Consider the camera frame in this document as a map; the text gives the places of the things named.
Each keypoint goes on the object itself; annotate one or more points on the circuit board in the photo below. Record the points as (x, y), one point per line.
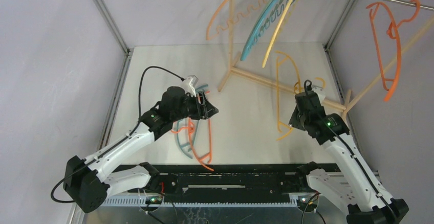
(303, 204)
(154, 200)

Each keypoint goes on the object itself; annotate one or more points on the yellow-orange plastic hanger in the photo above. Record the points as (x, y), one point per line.
(282, 57)

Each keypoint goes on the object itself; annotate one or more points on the pale yellow wavy hanger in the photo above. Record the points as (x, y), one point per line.
(288, 9)

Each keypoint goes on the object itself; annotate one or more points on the light blue wavy hanger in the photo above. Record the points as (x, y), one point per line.
(271, 11)

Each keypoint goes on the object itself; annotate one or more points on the left circuit board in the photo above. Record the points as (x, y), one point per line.
(154, 200)

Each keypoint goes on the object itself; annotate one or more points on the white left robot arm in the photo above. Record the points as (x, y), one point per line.
(93, 179)

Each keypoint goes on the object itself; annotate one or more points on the wooden clothes rack frame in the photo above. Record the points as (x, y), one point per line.
(348, 103)

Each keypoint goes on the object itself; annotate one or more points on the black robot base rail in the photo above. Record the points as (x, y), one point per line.
(248, 184)

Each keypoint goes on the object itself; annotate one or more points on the peach wavy hanger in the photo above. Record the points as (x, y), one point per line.
(237, 12)

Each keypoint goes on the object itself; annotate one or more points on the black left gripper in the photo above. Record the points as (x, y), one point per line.
(204, 110)

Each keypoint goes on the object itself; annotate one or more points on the right circuit board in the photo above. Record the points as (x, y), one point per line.
(303, 204)

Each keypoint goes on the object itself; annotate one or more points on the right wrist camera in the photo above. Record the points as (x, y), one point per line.
(319, 92)

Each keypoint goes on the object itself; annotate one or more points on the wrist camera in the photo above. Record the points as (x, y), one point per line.
(189, 85)
(319, 92)

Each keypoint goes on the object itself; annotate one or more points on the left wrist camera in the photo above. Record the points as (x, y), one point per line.
(189, 85)

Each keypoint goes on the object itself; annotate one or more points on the teal plastic hanger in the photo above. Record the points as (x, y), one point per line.
(191, 128)

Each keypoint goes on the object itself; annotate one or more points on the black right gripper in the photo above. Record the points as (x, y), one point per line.
(295, 121)

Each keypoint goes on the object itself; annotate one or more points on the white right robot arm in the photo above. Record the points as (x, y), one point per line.
(364, 200)

